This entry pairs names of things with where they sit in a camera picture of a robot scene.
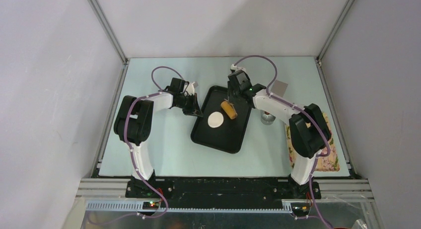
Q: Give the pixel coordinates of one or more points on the black baking tray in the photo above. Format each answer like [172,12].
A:
[228,137]

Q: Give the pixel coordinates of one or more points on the aluminium frame with cable duct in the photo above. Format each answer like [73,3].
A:
[109,194]

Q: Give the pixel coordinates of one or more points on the small round metal cup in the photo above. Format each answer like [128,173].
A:
[267,118]

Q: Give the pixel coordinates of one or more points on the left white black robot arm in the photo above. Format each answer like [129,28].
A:
[133,123]

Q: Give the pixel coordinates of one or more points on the white dough ball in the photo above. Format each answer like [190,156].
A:
[215,119]

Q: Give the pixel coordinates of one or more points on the wooden dough roller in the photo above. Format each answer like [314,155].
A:
[229,109]

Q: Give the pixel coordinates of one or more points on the metal spatula with red handle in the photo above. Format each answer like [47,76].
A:
[279,88]

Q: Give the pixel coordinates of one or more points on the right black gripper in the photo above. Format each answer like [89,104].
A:
[233,100]

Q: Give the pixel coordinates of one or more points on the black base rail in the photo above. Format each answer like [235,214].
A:
[225,192]

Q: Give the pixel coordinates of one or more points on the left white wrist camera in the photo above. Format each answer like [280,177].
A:
[191,88]

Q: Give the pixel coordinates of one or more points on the floral cloth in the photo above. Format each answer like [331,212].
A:
[324,164]

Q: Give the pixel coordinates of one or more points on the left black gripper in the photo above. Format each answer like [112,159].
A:
[194,109]

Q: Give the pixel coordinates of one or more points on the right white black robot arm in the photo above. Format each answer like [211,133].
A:
[308,129]

